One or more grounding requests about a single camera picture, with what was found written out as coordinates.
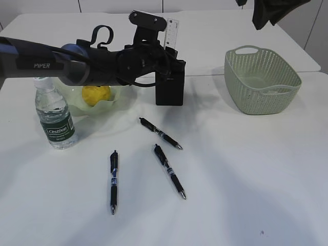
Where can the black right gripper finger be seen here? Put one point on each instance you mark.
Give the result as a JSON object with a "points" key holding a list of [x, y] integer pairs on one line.
{"points": [[279, 9], [263, 12]]}

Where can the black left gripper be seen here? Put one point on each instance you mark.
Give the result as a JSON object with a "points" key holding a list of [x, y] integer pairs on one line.
{"points": [[140, 59]]}

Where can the transparent plastic ruler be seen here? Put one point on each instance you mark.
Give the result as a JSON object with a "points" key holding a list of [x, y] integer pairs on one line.
{"points": [[171, 33]]}

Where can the black pen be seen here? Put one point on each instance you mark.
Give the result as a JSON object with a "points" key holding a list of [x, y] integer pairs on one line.
{"points": [[114, 184], [160, 133], [169, 170]]}

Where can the yellow pear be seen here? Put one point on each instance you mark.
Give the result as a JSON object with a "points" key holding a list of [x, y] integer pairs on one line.
{"points": [[93, 94]]}

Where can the clear plastic water bottle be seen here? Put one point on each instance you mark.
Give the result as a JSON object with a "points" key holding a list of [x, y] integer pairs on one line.
{"points": [[54, 115]]}

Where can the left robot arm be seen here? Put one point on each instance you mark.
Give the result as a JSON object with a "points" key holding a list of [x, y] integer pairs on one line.
{"points": [[77, 65]]}

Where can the black square pen holder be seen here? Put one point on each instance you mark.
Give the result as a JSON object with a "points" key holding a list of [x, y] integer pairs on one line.
{"points": [[169, 91]]}

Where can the green plastic woven basket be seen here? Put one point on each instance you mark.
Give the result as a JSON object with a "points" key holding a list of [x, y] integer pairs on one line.
{"points": [[259, 80]]}

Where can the green glass wavy plate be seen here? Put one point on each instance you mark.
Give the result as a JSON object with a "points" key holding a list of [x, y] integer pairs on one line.
{"points": [[76, 103]]}

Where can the black pen on ruler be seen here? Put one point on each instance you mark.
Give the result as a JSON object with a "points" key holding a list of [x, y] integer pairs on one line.
{"points": [[114, 184]]}

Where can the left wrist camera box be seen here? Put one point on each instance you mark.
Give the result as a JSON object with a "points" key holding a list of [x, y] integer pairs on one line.
{"points": [[148, 27]]}

